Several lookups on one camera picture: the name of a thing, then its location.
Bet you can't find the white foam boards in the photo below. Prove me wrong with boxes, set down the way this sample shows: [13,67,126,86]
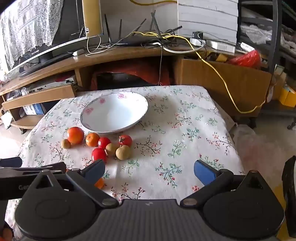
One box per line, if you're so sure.
[178,0,238,44]

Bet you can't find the small red tomato with calyx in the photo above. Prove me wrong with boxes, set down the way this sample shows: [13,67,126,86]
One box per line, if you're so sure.
[118,135,133,147]

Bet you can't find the red plastic bag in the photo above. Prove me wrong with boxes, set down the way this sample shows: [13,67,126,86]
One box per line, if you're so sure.
[228,50,262,69]

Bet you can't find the brown paper packet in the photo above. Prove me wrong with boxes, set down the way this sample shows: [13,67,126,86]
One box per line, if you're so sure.
[206,52,229,63]

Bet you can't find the floral tablecloth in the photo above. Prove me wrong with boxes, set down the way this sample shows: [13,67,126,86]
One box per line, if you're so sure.
[5,85,246,239]

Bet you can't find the large red tomato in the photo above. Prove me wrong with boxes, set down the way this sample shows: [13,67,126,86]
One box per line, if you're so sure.
[67,126,85,144]

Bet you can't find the black metal shelf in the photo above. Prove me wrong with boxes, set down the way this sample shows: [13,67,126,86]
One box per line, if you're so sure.
[237,0,296,130]

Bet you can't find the blue and white box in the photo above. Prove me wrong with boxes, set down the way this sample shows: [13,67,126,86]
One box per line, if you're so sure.
[23,103,45,115]

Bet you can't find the white lace cover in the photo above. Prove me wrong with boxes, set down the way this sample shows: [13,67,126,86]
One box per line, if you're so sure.
[0,0,64,70]

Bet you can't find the thick white cable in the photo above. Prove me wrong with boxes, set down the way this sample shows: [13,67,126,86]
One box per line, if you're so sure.
[162,39,206,54]

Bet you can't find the white box device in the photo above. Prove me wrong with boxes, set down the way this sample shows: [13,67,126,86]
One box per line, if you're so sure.
[206,39,236,53]

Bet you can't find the white power strip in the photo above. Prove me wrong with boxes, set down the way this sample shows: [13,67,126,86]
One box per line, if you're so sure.
[190,37,207,47]

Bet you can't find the tan board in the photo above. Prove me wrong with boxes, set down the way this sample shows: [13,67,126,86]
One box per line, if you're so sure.
[82,0,103,37]

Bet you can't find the black router with antennas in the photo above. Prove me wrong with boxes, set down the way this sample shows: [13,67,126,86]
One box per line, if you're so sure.
[104,11,183,47]

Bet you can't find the dark chair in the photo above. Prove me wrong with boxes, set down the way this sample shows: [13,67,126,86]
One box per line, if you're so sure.
[282,156,296,230]

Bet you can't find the yellow box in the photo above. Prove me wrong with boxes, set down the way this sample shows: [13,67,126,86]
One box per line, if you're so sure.
[279,85,296,107]

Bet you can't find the black television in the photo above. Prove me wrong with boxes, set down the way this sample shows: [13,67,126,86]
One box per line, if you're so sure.
[0,0,103,78]

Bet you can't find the medium brown longan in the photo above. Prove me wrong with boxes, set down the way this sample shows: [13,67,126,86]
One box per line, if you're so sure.
[106,143,119,156]

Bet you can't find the silver media player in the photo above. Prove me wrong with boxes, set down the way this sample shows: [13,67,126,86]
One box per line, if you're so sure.
[23,80,77,93]

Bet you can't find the thin white cable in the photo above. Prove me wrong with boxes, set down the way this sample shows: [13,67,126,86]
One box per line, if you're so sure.
[85,36,116,56]

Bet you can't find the person's left hand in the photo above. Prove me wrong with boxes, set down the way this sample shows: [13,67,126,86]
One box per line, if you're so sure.
[0,221,14,241]

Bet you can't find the thin black cable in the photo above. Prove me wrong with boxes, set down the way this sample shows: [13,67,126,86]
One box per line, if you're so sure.
[158,44,163,85]

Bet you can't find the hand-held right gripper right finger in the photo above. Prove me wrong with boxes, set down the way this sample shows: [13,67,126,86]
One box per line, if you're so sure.
[179,159,275,208]

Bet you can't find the wooden television cabinet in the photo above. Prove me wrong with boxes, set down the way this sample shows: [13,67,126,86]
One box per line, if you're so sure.
[0,38,273,135]

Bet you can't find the clear plastic container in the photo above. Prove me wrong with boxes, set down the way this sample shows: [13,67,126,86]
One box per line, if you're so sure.
[7,88,28,100]

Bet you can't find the white paper sheet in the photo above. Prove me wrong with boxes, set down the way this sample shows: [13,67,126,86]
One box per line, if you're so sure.
[1,113,12,129]

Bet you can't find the yellow cable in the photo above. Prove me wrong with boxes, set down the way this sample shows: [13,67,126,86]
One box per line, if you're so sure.
[129,0,266,114]

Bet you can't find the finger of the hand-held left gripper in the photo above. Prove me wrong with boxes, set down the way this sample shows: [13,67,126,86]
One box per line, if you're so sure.
[0,157,23,168]
[0,162,67,178]

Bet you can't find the white labelled box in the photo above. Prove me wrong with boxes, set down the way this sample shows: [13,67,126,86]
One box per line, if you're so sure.
[240,42,257,52]

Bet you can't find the large brown longan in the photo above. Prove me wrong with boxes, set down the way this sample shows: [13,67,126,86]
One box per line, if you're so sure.
[116,145,132,160]

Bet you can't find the rough orange mandarin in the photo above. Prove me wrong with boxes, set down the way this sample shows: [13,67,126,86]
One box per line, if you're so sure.
[85,132,100,147]

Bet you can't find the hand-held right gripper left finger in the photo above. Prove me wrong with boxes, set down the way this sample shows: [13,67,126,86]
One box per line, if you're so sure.
[21,159,119,209]

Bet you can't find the white floral plate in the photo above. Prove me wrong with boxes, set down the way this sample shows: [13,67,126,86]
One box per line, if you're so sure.
[80,91,149,133]

